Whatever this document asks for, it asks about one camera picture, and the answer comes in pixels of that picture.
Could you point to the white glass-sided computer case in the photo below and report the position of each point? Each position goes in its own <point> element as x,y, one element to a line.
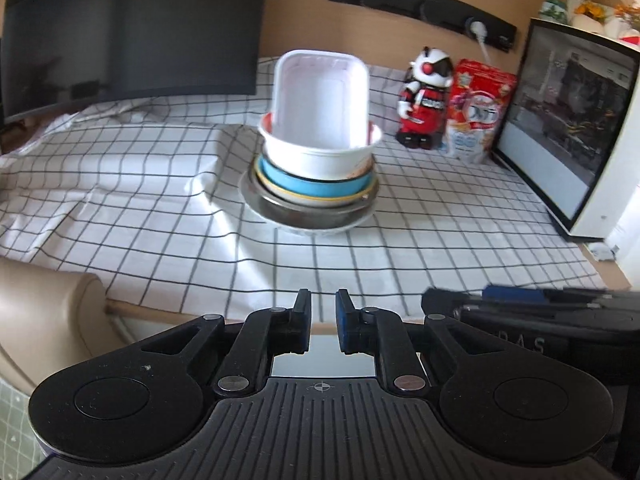
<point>600,210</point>

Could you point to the green potted plant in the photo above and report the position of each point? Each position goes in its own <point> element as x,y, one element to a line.
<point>554,10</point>

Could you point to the orange potted flowers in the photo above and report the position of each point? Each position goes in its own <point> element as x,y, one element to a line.
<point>627,22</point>

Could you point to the stainless steel bowl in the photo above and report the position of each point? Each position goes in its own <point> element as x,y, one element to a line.
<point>310,217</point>

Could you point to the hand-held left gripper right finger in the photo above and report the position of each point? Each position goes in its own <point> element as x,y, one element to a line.
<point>347,322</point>

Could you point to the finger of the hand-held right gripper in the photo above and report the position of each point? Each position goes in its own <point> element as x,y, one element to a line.
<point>450,302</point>
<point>515,294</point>

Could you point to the red white robot toy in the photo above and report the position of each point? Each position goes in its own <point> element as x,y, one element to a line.
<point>425,105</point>

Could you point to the red cereal bag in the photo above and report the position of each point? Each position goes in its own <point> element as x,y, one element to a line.
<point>480,110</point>

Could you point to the yellow potted flowers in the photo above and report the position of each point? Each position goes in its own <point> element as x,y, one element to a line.
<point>590,15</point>

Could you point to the white plastic bowl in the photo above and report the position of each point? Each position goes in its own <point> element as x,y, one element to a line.
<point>320,162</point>

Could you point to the pink plastic container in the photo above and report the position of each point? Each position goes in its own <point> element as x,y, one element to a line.
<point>320,105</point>

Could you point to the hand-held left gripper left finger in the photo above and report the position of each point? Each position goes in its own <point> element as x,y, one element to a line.
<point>300,320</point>

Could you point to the black checked white tablecloth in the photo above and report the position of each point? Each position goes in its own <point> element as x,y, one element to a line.
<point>150,210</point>

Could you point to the beige chair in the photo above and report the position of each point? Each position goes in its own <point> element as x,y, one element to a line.
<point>40,310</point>

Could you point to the green patterned mat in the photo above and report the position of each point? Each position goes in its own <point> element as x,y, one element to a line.
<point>17,435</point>

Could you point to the black computer monitor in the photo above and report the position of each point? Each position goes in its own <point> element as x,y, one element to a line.
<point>125,35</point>

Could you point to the blue enamel bowl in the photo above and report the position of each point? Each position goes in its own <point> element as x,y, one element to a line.
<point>325,203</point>

